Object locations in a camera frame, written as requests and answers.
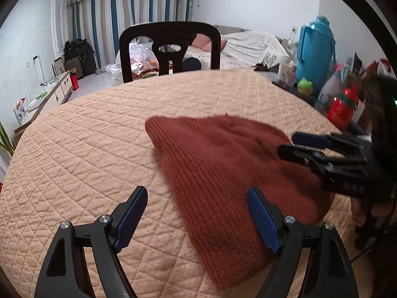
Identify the white printed box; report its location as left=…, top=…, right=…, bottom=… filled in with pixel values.
left=14, top=98, right=30, bottom=122

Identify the white wall cable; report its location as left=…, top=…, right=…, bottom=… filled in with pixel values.
left=33, top=56, right=47, bottom=85

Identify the rust red knit sweater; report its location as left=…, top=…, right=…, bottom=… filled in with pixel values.
left=145, top=115, right=334, bottom=290

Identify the green potted plant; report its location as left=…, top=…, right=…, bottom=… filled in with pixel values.
left=0, top=122, right=16, bottom=157

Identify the white plastic bag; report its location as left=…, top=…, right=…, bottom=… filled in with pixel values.
left=129, top=42, right=159, bottom=75

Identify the white bottle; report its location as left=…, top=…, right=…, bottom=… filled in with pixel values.
left=318, top=65, right=345, bottom=104

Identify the black wooden chair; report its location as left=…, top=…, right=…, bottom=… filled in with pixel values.
left=119, top=22, right=221, bottom=84

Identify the clear glass bottle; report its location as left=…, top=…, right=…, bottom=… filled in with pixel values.
left=287, top=26, right=300, bottom=56

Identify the white cup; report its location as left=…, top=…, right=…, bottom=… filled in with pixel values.
left=277, top=56, right=297, bottom=83

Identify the red bottle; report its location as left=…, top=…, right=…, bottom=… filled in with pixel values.
left=327, top=87, right=359, bottom=124

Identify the red gift bag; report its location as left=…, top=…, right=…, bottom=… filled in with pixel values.
left=366, top=58, right=397, bottom=79

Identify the blue thermos jug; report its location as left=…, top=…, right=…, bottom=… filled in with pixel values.
left=296, top=15, right=337, bottom=92

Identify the black-and-white printed cushion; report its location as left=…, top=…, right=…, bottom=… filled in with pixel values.
left=263, top=53, right=279, bottom=68

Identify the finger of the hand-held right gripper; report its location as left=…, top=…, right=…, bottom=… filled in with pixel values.
left=277, top=144, right=329, bottom=170
left=292, top=132, right=345, bottom=151

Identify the large black backpack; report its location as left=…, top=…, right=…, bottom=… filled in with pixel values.
left=74, top=39, right=97, bottom=75

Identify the sofa with white cover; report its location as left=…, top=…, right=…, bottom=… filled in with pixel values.
left=186, top=25, right=289, bottom=70

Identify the white low cabinet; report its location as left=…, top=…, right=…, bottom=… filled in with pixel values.
left=14, top=71, right=74, bottom=134

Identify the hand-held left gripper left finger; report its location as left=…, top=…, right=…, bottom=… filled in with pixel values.
left=34, top=186, right=148, bottom=298

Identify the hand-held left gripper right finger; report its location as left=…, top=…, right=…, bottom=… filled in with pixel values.
left=246, top=187, right=360, bottom=298

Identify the green frog toy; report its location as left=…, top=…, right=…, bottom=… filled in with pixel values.
left=297, top=77, right=313, bottom=95

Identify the person's right hand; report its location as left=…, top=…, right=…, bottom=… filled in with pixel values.
left=350, top=198, right=371, bottom=228

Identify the small black backpack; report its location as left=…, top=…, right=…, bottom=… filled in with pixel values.
left=64, top=40, right=78, bottom=66

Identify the blue striped curtain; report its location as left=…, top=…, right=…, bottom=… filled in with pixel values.
left=65, top=0, right=194, bottom=69

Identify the pink pillow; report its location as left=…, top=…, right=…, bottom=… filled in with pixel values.
left=191, top=34, right=211, bottom=50

